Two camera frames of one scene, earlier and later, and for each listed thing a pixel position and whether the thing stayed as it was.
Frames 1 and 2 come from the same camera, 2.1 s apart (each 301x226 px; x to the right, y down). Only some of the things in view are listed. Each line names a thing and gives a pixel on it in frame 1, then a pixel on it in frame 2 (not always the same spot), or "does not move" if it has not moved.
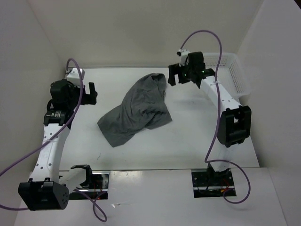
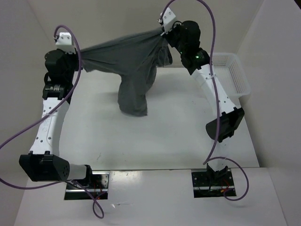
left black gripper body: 73,101 -> 73,63
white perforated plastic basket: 231,74 does not move
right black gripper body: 184,75 -> 173,37
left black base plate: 99,191 does not move
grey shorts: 144,106 -> 135,59
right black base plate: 213,184 does not move
